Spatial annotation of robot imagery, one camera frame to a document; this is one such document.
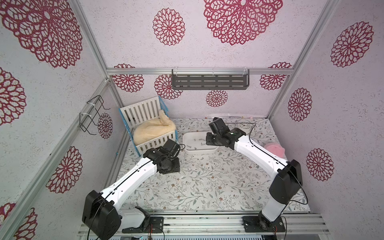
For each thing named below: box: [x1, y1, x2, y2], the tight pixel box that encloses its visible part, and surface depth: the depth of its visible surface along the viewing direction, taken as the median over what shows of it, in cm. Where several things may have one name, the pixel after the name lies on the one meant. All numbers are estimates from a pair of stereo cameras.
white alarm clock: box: [235, 119, 252, 133], surface depth 115 cm
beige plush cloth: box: [133, 109, 176, 146], surface depth 102 cm
